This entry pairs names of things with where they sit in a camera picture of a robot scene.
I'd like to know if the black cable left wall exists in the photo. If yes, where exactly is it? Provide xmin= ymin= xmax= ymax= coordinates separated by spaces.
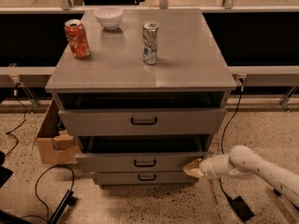
xmin=4 ymin=82 xmax=28 ymax=158

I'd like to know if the crushed silver can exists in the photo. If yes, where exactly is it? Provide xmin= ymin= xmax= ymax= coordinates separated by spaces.
xmin=142 ymin=21 xmax=159 ymax=64

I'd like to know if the metal railing frame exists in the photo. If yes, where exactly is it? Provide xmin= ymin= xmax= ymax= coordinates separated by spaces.
xmin=0 ymin=0 xmax=299 ymax=110

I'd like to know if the black power adapter cable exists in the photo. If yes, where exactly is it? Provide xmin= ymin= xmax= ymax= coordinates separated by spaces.
xmin=217 ymin=86 xmax=256 ymax=223

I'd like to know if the black cable left floor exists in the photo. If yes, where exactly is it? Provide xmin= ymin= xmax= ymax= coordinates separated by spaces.
xmin=20 ymin=164 xmax=76 ymax=224

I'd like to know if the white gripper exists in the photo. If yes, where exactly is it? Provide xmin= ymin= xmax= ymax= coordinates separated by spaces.
xmin=183 ymin=154 xmax=233 ymax=179

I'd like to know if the grey bottom drawer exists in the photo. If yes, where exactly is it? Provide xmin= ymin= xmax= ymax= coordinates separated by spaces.
xmin=91 ymin=171 xmax=196 ymax=186

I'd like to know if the grey drawer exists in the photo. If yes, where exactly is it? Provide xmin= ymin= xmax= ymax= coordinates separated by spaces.
xmin=76 ymin=152 xmax=206 ymax=173
xmin=91 ymin=171 xmax=196 ymax=186
xmin=59 ymin=108 xmax=226 ymax=136

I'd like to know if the grey top drawer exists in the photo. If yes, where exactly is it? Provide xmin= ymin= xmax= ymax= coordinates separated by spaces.
xmin=59 ymin=108 xmax=226 ymax=136

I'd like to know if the black bar right floor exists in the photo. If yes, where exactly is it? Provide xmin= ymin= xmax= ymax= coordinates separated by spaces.
xmin=273 ymin=189 xmax=299 ymax=213

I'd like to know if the black bar floor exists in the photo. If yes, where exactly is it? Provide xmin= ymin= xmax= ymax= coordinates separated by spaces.
xmin=273 ymin=189 xmax=299 ymax=213
xmin=49 ymin=189 xmax=77 ymax=224

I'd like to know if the orange soda can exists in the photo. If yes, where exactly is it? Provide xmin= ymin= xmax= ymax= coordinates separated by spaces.
xmin=64 ymin=20 xmax=91 ymax=59

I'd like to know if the grey drawer cabinet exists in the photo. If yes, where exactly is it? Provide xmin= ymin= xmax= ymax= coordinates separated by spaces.
xmin=45 ymin=7 xmax=237 ymax=187

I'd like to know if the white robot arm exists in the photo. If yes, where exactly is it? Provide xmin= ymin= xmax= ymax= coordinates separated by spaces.
xmin=183 ymin=146 xmax=299 ymax=207

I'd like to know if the white bowl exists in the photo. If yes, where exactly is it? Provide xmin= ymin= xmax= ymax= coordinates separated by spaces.
xmin=93 ymin=6 xmax=123 ymax=30

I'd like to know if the cardboard box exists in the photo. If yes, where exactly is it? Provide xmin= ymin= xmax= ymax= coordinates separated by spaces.
xmin=36 ymin=100 xmax=81 ymax=164

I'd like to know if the black bar left floor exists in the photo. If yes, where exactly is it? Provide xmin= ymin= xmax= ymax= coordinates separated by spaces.
xmin=49 ymin=189 xmax=77 ymax=224

